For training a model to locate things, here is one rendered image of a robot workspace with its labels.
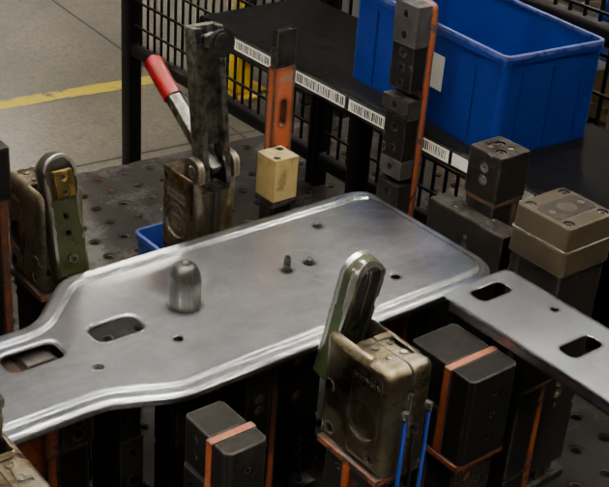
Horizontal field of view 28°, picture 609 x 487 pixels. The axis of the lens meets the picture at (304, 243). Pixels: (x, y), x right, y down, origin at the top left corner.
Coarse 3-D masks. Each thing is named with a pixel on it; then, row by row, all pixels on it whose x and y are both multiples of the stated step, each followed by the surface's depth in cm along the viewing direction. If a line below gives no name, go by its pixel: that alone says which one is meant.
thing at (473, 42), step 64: (384, 0) 157; (448, 0) 171; (512, 0) 160; (384, 64) 160; (448, 64) 149; (512, 64) 141; (576, 64) 147; (448, 128) 152; (512, 128) 146; (576, 128) 152
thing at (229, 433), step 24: (216, 408) 106; (192, 432) 104; (216, 432) 103; (240, 432) 103; (192, 456) 106; (216, 456) 102; (240, 456) 101; (264, 456) 103; (192, 480) 106; (216, 480) 103; (240, 480) 103
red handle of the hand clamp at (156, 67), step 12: (156, 60) 135; (156, 72) 135; (168, 72) 135; (156, 84) 135; (168, 84) 134; (168, 96) 134; (180, 96) 134; (180, 108) 133; (180, 120) 133; (216, 156) 132; (216, 168) 131
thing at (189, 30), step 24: (192, 24) 126; (216, 24) 126; (192, 48) 126; (216, 48) 124; (192, 72) 127; (216, 72) 129; (192, 96) 128; (216, 96) 130; (192, 120) 129; (216, 120) 130; (192, 144) 131; (216, 144) 132
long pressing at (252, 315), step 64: (192, 256) 127; (256, 256) 128; (320, 256) 129; (384, 256) 130; (448, 256) 131; (64, 320) 115; (192, 320) 116; (256, 320) 117; (320, 320) 118; (384, 320) 120; (0, 384) 105; (64, 384) 106; (128, 384) 106; (192, 384) 108
